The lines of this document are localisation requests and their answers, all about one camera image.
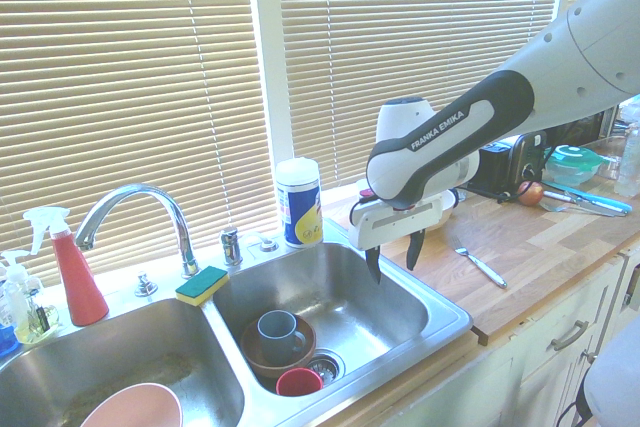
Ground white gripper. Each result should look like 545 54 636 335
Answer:
348 195 447 286

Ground silver metal fork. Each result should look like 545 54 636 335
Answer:
452 245 509 290

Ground stainless steel double sink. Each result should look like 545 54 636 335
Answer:
0 240 474 427

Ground white sink hole cap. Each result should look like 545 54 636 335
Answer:
244 232 281 255

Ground metal sink drain strainer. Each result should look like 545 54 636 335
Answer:
305 352 342 384

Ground chrome sink sprayer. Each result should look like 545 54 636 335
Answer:
219 226 245 267

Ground small chrome sink knob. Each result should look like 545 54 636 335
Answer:
133 270 159 297

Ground large white bowl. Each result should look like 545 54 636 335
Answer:
424 189 462 232

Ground white wipes canister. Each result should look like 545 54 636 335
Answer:
275 156 325 249

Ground brown bowl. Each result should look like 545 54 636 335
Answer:
239 314 318 381

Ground grey mug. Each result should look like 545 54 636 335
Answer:
257 310 307 367

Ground black silver toaster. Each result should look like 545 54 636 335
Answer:
477 130 549 198

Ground red apple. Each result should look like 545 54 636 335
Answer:
516 180 545 207

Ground red cup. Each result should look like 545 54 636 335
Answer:
275 366 324 397

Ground cream kitchen cabinet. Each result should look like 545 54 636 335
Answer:
359 246 640 427

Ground grey kitchen utensil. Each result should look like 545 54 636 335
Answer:
538 190 629 219

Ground yellow green sponge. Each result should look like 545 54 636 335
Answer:
174 265 230 307

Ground clear container green lid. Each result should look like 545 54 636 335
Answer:
543 144 614 189

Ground dark appliance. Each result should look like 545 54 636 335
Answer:
547 111 616 149

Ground chrome curved faucet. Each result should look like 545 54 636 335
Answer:
74 183 202 279

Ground clear plastic water bottle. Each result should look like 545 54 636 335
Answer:
613 121 640 198

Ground pink bowl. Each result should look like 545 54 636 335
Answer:
78 382 184 427

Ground red spray bottle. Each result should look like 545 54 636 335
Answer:
22 206 110 327

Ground wide beige window blinds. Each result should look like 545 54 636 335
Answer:
0 0 267 289

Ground clear yellow soap pump bottle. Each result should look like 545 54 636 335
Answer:
0 249 60 346

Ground blue liquid bottle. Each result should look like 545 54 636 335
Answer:
0 271 21 359

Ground metal drawer handle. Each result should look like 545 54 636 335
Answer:
550 319 590 352

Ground teal handled knife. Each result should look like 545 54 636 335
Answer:
542 179 633 214

